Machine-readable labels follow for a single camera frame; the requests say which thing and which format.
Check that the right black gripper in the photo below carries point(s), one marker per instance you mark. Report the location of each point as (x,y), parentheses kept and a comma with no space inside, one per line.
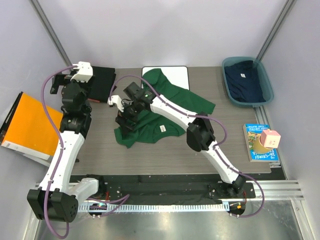
(122,119)

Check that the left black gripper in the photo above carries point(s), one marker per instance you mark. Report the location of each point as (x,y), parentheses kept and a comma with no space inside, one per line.
(59,80)

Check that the green t shirt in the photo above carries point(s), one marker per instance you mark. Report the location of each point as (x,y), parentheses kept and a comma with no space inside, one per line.
(150,127)

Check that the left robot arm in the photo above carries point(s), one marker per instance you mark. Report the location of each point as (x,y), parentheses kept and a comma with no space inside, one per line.
(54,200)

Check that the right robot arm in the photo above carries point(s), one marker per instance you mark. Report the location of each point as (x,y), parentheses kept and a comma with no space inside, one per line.
(197,126)

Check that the black folded t shirt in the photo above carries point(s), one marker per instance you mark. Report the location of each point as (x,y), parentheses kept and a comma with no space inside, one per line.
(104,78)

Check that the orange binder folder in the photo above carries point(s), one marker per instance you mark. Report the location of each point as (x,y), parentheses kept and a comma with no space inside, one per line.
(27,130)

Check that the white folding board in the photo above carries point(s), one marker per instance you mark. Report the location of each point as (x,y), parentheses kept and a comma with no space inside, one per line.
(177,75)

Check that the navy blue t shirt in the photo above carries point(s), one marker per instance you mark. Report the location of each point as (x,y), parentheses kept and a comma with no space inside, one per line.
(243,82)

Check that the blue children's book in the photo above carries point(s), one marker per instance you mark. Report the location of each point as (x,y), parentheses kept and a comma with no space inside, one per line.
(256,151)

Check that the pink cube toy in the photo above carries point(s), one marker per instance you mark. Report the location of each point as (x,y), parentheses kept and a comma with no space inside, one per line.
(270,138)

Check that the teal plastic basket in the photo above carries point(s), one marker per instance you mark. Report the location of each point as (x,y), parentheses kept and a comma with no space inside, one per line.
(264,81)

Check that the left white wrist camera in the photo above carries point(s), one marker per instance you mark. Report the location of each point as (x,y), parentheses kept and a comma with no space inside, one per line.
(84,72)

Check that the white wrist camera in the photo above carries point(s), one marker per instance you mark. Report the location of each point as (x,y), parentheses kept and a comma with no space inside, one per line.
(84,72)
(115,101)

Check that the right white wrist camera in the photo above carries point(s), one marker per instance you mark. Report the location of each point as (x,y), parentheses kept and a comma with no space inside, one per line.
(115,101)

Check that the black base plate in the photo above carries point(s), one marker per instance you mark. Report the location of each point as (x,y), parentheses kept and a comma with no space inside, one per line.
(164,189)

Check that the aluminium frame rail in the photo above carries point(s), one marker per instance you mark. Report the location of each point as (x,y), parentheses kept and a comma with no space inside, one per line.
(253,191)

